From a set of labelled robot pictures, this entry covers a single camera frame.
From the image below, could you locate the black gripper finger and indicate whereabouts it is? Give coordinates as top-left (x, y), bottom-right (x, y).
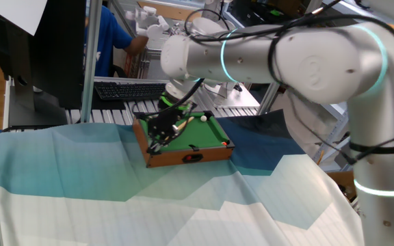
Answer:
top-left (148, 128), bottom-right (162, 154)
top-left (161, 123), bottom-right (181, 144)

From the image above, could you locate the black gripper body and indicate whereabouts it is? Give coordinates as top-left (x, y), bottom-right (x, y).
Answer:
top-left (148, 103), bottom-right (195, 130)

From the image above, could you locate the wooden pool cue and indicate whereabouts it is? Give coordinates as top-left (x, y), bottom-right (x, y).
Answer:
top-left (146, 115), bottom-right (196, 155)

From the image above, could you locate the white teleoperation device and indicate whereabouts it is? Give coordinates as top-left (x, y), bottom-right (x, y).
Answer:
top-left (124, 5), bottom-right (170, 39)

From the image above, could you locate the bare person forearm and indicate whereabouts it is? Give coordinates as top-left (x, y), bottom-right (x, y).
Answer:
top-left (124, 35), bottom-right (149, 57)

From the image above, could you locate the mini wooden pool table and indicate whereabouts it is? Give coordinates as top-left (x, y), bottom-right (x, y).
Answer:
top-left (132, 111), bottom-right (235, 169)

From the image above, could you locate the black keyboard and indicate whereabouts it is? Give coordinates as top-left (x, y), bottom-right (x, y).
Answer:
top-left (93, 81), bottom-right (167, 102)

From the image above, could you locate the black desk mat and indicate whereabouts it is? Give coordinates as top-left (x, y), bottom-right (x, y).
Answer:
top-left (90, 85), bottom-right (127, 111)

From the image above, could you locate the person in blue shirt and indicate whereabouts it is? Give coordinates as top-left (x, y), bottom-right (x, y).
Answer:
top-left (83, 5), bottom-right (133, 78)

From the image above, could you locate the blue green white tablecloth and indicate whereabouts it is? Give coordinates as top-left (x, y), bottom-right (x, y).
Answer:
top-left (0, 109), bottom-right (365, 246)

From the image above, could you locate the tan wooden board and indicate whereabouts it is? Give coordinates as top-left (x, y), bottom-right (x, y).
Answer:
top-left (137, 1), bottom-right (203, 23)

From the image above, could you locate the white foam packaging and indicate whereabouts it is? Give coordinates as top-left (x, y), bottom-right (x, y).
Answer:
top-left (271, 87), bottom-right (352, 161)

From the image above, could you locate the black monitor with stand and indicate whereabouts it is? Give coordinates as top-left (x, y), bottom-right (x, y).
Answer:
top-left (0, 0), bottom-right (87, 129)

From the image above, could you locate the cardboard box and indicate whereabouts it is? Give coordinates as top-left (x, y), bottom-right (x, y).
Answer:
top-left (326, 170), bottom-right (358, 206)

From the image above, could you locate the white paper sheet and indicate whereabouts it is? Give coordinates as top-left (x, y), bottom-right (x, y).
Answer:
top-left (0, 0), bottom-right (49, 36)

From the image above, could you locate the green flange adapter ring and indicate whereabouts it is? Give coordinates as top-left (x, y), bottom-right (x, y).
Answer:
top-left (158, 94), bottom-right (189, 112)

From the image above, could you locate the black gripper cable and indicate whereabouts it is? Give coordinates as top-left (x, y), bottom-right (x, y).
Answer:
top-left (131, 78), bottom-right (205, 119)

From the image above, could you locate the black camera cable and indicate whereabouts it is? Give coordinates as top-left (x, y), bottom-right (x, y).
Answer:
top-left (184, 0), bottom-right (394, 165)

